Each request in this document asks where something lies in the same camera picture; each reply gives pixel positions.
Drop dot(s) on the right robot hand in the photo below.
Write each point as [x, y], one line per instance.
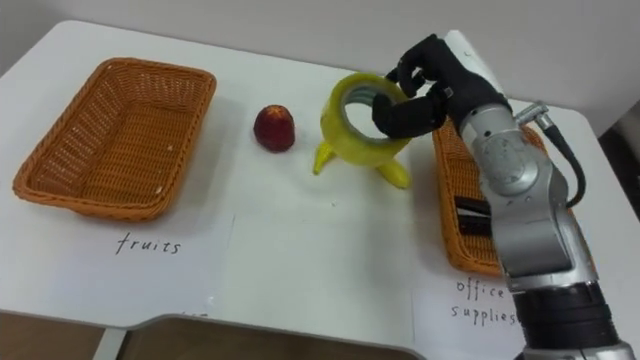
[450, 80]

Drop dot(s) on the yellow tape roll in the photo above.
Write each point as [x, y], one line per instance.
[357, 127]

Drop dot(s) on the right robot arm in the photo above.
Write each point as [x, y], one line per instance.
[530, 210]

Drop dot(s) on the yellow banana soft toy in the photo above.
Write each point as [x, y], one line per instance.
[395, 172]

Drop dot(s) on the black stapler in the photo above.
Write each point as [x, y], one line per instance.
[472, 217]

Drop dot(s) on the white desk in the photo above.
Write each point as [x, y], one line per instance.
[300, 240]

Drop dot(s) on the empty orange wicker basket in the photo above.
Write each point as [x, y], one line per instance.
[117, 140]

